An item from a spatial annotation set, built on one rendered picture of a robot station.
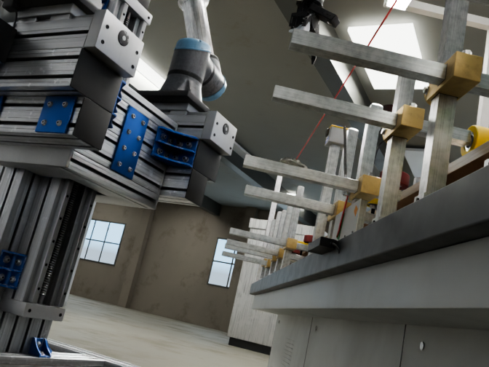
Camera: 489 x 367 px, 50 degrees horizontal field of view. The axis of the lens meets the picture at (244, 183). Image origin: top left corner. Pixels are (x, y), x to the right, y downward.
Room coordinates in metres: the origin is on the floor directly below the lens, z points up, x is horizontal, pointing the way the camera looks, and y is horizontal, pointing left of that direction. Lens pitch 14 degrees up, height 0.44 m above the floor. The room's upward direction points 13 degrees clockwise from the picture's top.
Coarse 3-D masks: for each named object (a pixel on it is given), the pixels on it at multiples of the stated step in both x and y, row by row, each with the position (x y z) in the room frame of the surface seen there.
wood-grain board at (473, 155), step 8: (488, 144) 1.01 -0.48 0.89; (472, 152) 1.08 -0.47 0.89; (480, 152) 1.04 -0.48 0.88; (488, 152) 1.01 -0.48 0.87; (456, 160) 1.15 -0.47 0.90; (464, 160) 1.11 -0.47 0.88; (472, 160) 1.07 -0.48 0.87; (480, 160) 1.06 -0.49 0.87; (448, 168) 1.19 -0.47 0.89; (456, 168) 1.15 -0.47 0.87; (464, 168) 1.13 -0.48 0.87; (472, 168) 1.12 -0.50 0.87; (448, 176) 1.21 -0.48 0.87; (456, 176) 1.19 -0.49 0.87; (464, 176) 1.18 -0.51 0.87; (416, 184) 1.39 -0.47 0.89; (448, 184) 1.26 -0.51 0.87; (408, 192) 1.44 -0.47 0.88; (416, 192) 1.39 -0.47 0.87; (400, 200) 1.51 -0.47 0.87; (408, 200) 1.49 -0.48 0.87; (400, 208) 1.59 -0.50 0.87
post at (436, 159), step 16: (448, 0) 0.92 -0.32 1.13; (464, 0) 0.90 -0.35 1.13; (448, 16) 0.91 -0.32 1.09; (464, 16) 0.90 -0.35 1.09; (448, 32) 0.90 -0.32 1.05; (464, 32) 0.90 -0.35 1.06; (448, 48) 0.90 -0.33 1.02; (448, 96) 0.90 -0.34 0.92; (432, 112) 0.92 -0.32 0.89; (448, 112) 0.90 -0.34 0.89; (432, 128) 0.91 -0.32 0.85; (448, 128) 0.90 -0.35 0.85; (432, 144) 0.90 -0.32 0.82; (448, 144) 0.90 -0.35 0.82; (432, 160) 0.90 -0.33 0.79; (448, 160) 0.90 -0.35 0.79; (432, 176) 0.90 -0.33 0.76; (432, 192) 0.90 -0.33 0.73
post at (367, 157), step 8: (376, 104) 1.40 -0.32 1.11; (368, 128) 1.40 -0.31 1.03; (376, 128) 1.40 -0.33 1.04; (368, 136) 1.40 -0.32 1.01; (376, 136) 1.40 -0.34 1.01; (368, 144) 1.40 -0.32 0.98; (376, 144) 1.40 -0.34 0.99; (360, 152) 1.43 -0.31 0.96; (368, 152) 1.40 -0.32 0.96; (360, 160) 1.41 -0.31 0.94; (368, 160) 1.40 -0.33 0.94; (360, 168) 1.40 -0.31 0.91; (368, 168) 1.40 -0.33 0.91; (360, 176) 1.40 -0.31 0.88; (352, 200) 1.43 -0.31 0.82; (360, 208) 1.40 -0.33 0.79; (360, 216) 1.40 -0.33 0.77; (360, 224) 1.40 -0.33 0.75
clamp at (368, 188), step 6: (360, 180) 1.35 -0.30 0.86; (366, 180) 1.33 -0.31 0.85; (372, 180) 1.33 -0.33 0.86; (378, 180) 1.33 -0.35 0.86; (360, 186) 1.33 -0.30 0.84; (366, 186) 1.33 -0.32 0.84; (372, 186) 1.33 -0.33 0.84; (378, 186) 1.33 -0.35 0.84; (360, 192) 1.33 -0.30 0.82; (366, 192) 1.33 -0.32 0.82; (372, 192) 1.33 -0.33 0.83; (378, 192) 1.33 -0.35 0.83; (354, 198) 1.40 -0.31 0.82; (360, 198) 1.39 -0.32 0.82; (366, 198) 1.38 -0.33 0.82; (372, 198) 1.36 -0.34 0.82
